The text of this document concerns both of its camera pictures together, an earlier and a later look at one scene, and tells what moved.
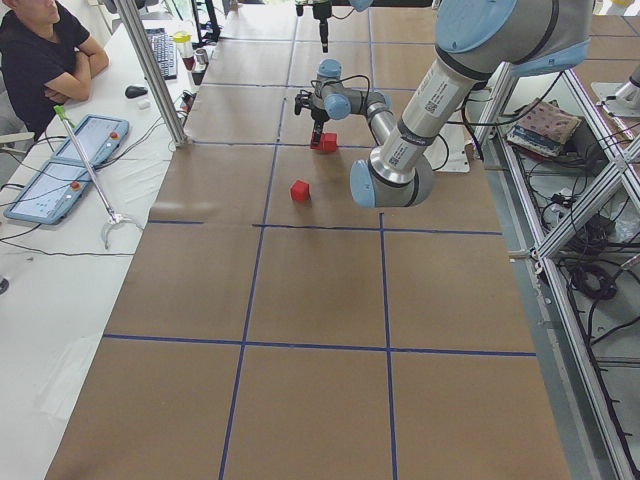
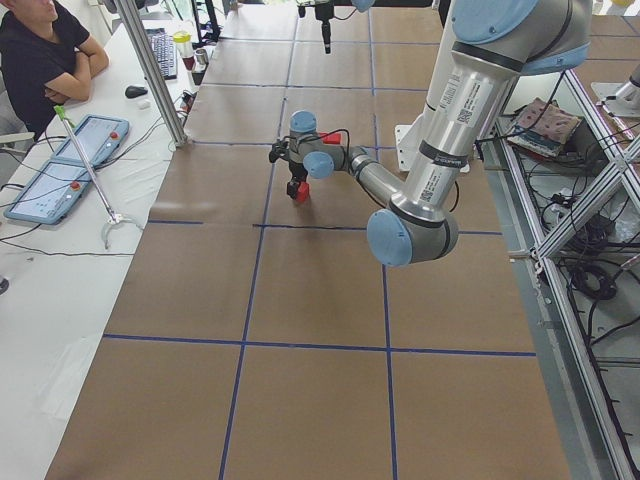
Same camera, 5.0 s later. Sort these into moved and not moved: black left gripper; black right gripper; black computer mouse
Moved: black left gripper
Not moved: black computer mouse; black right gripper
